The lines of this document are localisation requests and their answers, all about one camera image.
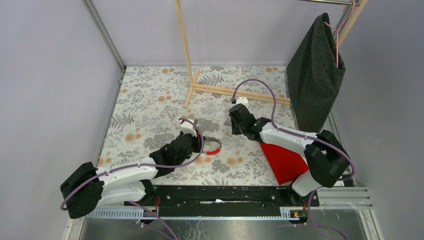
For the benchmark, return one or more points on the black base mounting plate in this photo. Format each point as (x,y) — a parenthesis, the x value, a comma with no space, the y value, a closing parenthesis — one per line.
(222,199)

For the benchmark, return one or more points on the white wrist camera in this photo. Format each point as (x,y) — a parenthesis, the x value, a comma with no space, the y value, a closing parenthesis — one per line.
(187,124)
(240,100)

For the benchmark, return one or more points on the large keyring with red handle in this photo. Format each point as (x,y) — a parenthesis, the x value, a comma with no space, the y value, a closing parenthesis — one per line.
(212,146)

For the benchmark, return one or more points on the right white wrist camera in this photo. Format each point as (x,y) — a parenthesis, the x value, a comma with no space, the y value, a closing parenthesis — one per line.
(240,100)

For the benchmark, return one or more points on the red cloth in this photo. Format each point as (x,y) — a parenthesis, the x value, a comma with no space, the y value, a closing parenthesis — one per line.
(286,165)

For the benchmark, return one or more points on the wooden clothes rack frame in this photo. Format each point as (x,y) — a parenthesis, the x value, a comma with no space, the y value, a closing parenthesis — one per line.
(232,90)

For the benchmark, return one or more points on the floral patterned table mat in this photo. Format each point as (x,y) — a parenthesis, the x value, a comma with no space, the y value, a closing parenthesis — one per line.
(150,101)

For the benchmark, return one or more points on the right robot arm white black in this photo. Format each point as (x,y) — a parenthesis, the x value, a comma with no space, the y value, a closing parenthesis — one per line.
(324,156)

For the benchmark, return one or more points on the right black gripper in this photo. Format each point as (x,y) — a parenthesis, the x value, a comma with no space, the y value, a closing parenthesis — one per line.
(234,131)

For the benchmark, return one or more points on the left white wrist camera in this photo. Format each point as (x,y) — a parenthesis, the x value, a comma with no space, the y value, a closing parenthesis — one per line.
(187,124)

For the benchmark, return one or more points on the aluminium frame post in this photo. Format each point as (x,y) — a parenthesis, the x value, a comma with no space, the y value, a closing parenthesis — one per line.
(99,23)

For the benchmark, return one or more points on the dark dotted hanging garment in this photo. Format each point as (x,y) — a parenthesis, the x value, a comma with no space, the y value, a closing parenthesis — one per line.
(314,76)

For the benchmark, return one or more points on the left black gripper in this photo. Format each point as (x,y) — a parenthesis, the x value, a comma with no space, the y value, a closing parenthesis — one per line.
(197,139)

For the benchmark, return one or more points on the pink clothes hanger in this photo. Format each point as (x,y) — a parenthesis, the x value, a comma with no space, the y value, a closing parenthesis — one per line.
(338,30)

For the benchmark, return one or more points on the slotted cable duct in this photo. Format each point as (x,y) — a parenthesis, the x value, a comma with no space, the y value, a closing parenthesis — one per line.
(138,213)

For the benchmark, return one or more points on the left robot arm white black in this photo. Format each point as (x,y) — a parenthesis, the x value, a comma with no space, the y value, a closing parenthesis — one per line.
(90,187)

